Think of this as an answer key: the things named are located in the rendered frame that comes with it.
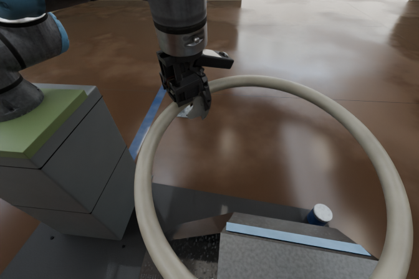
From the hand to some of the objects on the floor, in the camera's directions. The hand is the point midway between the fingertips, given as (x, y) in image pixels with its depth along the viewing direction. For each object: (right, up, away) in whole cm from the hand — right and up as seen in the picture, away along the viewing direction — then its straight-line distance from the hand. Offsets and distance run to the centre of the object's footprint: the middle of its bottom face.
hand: (199, 108), depth 54 cm
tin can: (+70, -66, +68) cm, 118 cm away
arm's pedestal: (-68, -61, +80) cm, 121 cm away
